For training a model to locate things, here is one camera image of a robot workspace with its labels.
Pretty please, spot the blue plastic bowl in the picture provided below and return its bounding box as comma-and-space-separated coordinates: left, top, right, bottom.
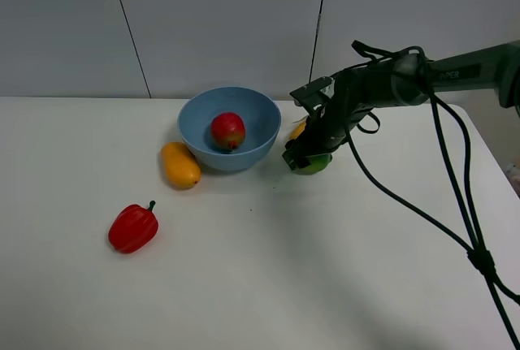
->
177, 87, 282, 172

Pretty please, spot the green lime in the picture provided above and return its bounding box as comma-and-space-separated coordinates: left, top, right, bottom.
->
294, 153, 332, 175

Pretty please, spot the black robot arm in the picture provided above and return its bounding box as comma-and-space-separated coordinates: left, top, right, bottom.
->
283, 41, 519, 171

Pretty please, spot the corn cob with husk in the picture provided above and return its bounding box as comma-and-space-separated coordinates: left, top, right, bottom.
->
288, 115, 309, 140

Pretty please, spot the black cable bundle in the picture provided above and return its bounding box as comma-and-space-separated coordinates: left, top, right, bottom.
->
343, 40, 520, 350

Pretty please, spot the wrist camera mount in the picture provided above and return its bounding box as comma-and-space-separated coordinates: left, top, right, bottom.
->
289, 76, 335, 115

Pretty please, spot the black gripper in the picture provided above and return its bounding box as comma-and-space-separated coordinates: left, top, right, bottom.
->
282, 68, 374, 171

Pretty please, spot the red bell pepper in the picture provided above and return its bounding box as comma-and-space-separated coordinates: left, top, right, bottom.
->
107, 201, 159, 254

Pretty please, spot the red pomegranate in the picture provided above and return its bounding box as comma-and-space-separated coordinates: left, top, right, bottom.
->
210, 112, 246, 151

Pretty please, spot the yellow mango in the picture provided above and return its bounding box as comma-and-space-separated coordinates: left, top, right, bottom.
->
161, 142, 202, 189

